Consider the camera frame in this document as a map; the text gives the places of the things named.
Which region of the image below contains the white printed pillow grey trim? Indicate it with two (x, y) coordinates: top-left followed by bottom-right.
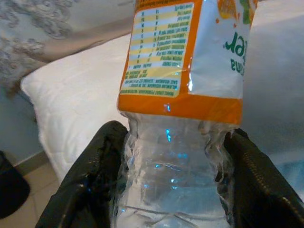
(0, 0), (137, 98)

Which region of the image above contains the white quilted mattress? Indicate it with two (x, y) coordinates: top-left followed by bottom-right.
(20, 0), (304, 202)

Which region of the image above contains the black waste bin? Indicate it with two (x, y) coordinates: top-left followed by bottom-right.
(0, 150), (31, 220)

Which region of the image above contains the clear plastic bottle orange label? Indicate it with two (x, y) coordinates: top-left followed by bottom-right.
(111, 0), (258, 228)

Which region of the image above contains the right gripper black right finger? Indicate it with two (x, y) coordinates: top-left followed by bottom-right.
(215, 128), (304, 228)

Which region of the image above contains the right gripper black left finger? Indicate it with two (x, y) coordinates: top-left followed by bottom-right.
(35, 120), (131, 228)

